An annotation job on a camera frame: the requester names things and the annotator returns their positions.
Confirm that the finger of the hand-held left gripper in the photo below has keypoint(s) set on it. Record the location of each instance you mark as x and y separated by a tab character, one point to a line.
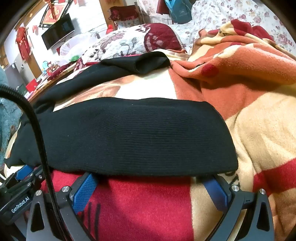
23	172

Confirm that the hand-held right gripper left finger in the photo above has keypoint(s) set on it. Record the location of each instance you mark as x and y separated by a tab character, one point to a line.
84	192

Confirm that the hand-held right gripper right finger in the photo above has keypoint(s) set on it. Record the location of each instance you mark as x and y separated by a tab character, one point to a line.
215	192

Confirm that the black pants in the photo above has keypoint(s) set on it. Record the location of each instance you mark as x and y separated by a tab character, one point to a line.
138	134

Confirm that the teal knitted cloth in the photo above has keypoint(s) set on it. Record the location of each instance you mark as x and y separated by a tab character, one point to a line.
7	111

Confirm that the red orange printed blanket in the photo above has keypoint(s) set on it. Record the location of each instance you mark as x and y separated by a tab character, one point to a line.
254	129

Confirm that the green box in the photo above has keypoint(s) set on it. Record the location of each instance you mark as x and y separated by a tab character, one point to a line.
21	89

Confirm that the wooden desk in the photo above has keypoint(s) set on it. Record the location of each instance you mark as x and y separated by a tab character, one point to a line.
39	90

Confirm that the red box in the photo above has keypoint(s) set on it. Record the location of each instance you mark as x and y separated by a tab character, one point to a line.
31	86

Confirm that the grey cabinet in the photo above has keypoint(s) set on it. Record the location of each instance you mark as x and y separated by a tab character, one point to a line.
12	74

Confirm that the maroon cloth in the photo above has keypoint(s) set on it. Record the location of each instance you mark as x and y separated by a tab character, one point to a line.
57	70

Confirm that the colourful toy figures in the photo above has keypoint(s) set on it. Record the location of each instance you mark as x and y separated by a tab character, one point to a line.
47	67

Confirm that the red hanging knot decoration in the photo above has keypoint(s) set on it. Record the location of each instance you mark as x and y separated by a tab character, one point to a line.
23	42

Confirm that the white plastic bag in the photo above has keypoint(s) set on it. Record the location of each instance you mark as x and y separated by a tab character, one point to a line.
76	44

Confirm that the white maroon floral pillow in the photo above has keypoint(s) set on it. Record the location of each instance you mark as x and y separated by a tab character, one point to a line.
120	44

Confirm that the white floral bed sheet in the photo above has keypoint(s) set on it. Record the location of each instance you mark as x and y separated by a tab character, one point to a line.
219	14

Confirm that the teal bag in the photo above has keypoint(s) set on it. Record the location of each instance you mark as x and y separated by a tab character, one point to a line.
179	11

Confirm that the black wall television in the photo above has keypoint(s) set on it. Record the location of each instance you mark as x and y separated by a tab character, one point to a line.
57	31

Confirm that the red framed wall decoration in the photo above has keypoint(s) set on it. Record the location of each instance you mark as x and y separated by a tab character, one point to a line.
53	11

